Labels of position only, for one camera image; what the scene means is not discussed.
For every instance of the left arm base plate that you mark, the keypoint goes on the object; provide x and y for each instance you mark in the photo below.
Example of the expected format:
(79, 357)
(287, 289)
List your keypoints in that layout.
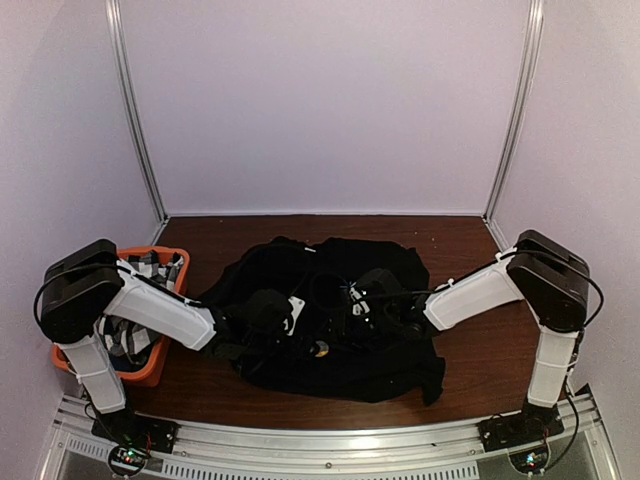
(142, 432)

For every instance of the orange plastic bin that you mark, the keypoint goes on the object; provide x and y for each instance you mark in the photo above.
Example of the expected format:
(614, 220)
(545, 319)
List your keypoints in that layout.
(136, 353)

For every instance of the right aluminium corner post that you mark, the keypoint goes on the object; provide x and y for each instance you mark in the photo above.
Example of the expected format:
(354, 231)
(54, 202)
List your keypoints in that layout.
(528, 65)

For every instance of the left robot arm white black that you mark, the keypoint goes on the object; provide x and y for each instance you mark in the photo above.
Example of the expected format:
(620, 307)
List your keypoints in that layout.
(94, 282)

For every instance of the left circuit board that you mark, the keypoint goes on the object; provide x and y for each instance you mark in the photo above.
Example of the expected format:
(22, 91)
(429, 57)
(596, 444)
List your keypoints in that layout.
(126, 461)

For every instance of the aluminium corner post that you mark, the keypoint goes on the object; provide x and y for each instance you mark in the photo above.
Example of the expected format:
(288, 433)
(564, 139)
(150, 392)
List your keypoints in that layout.
(528, 65)
(132, 113)

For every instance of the right circuit board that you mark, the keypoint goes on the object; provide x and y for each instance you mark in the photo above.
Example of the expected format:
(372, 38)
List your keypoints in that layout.
(530, 461)

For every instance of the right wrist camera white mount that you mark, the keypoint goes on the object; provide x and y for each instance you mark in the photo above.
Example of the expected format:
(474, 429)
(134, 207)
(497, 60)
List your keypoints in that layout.
(359, 306)

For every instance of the black white checkered shirt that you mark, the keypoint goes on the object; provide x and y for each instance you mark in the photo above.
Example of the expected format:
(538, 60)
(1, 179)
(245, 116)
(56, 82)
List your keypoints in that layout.
(140, 302)

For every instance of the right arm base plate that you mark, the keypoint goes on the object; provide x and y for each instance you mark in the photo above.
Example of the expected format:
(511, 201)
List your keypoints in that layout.
(517, 429)

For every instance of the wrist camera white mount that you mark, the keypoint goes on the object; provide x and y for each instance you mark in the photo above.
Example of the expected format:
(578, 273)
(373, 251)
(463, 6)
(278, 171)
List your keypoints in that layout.
(359, 306)
(297, 306)

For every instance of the aluminium front rail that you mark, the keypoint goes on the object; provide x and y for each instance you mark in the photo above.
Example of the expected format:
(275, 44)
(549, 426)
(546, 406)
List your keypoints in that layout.
(451, 450)

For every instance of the round gold brooch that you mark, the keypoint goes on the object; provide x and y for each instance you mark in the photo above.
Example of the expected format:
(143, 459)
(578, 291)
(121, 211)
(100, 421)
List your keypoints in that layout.
(319, 349)

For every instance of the left aluminium corner post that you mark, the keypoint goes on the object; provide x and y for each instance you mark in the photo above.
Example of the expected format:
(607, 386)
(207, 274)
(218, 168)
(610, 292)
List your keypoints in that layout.
(132, 113)

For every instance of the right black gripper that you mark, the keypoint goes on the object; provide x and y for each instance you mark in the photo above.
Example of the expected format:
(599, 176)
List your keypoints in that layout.
(371, 343)

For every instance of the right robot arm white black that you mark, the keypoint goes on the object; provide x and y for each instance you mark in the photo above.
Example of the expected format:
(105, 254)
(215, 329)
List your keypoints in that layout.
(553, 282)

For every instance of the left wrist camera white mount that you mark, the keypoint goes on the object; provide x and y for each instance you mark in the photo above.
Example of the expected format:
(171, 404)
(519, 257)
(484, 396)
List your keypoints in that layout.
(297, 306)

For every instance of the circuit board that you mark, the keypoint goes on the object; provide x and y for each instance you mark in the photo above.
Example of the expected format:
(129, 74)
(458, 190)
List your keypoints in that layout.
(126, 461)
(530, 461)

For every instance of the black t-shirt blue logo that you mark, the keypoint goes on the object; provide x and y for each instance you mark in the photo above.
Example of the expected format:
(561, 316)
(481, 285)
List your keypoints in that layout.
(316, 274)

